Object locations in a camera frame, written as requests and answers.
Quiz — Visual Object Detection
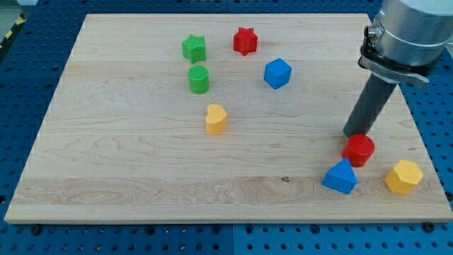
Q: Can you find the black board bolt left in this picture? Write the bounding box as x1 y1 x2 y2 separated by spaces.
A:
30 225 42 236

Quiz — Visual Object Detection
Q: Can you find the black board bolt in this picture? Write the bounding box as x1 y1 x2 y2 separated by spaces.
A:
422 222 435 233
30 225 42 236

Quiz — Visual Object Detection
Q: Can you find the black board bolt right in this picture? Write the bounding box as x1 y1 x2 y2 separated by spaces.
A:
422 222 435 233

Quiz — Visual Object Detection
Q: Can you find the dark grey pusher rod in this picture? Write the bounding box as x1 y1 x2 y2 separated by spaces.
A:
343 74 396 137

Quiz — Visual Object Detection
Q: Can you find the blue cube block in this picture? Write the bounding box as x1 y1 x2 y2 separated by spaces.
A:
264 58 292 89

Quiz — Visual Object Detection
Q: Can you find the yellow heart block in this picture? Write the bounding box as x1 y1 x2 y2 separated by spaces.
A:
205 104 228 136

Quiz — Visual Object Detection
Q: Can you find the red star block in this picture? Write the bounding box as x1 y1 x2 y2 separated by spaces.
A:
233 27 258 56

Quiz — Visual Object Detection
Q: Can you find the green star block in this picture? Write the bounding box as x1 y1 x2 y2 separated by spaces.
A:
181 34 206 64

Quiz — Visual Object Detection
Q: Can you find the green cylinder block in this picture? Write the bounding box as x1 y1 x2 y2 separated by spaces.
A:
187 65 210 94

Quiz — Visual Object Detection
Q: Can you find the wooden board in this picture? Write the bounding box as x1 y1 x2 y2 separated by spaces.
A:
5 14 452 224

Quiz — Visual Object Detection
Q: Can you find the blue triangle block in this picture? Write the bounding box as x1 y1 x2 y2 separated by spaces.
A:
321 158 358 194

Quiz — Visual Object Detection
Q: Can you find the red cylinder block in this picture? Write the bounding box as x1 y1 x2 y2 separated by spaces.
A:
341 134 375 167

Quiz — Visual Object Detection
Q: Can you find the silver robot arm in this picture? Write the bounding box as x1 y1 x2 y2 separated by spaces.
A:
358 0 452 88

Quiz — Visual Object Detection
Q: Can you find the yellow hexagon block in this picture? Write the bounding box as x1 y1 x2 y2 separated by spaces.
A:
384 159 424 195

